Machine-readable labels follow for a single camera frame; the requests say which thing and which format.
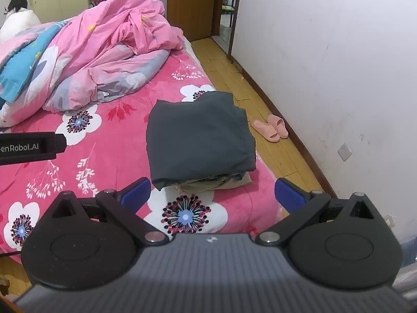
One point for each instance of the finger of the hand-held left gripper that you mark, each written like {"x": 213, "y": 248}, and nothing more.
{"x": 61, "y": 143}

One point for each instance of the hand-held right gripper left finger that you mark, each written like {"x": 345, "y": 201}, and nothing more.
{"x": 136, "y": 192}

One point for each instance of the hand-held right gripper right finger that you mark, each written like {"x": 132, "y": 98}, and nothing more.
{"x": 288, "y": 195}

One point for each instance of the dark grey garment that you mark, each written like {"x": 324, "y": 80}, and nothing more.
{"x": 198, "y": 137}

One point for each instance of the pink floral bed sheet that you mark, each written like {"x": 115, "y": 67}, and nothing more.
{"x": 120, "y": 150}

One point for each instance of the khaki garment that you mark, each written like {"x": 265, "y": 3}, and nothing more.
{"x": 234, "y": 184}

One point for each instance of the pink slipper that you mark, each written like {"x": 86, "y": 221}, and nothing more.
{"x": 265, "y": 132}
{"x": 279, "y": 125}

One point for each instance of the pink printed quilt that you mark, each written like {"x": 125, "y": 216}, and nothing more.
{"x": 107, "y": 45}

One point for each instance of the brown wooden door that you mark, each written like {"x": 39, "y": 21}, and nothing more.
{"x": 192, "y": 6}

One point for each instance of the chair with yellow cushion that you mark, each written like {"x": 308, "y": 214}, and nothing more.
{"x": 228, "y": 8}

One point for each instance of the white wall socket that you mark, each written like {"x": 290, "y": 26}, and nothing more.
{"x": 344, "y": 152}

